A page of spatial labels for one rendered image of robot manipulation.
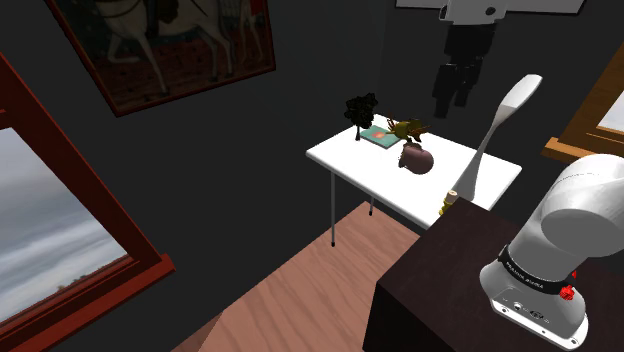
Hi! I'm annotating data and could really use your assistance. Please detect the dark robot stand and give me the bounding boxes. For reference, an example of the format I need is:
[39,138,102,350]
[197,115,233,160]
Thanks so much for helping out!
[361,197,624,352]

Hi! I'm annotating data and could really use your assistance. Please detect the framed horse wall picture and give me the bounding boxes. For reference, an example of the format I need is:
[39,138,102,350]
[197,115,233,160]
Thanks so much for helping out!
[43,0,278,119]

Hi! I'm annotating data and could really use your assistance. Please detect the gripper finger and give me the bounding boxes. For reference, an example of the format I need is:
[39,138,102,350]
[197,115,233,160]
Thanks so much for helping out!
[453,58,484,108]
[431,63,458,120]

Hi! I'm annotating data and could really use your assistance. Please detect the white table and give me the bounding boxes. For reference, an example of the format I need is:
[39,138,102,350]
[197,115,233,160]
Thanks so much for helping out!
[305,113,523,248]

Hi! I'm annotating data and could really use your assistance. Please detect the teal book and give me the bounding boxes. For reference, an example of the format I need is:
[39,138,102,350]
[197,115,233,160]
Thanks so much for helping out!
[360,124,402,151]

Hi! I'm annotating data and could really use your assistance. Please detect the yellow-green spiky plant figure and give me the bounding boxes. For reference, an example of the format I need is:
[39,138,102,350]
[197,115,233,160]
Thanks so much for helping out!
[386,115,433,145]

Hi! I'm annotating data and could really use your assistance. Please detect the black tree figure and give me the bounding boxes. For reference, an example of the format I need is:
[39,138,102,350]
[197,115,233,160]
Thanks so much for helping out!
[343,92,379,142]

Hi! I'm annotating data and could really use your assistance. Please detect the tall white curved sculpture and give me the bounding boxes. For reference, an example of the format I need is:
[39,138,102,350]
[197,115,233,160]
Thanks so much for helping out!
[450,73,544,203]

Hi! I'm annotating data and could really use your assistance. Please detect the small yellow figure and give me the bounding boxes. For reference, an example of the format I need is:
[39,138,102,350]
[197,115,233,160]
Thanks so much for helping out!
[438,190,459,217]

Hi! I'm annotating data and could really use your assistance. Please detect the red framed window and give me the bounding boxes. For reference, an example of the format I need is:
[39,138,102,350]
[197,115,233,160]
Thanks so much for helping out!
[0,50,177,352]

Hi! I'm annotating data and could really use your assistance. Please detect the mauve round vase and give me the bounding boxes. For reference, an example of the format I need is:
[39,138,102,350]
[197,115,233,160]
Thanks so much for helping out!
[397,140,436,176]

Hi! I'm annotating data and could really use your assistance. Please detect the brown wooden framed window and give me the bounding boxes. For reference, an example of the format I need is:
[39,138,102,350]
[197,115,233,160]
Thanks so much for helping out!
[540,42,624,165]

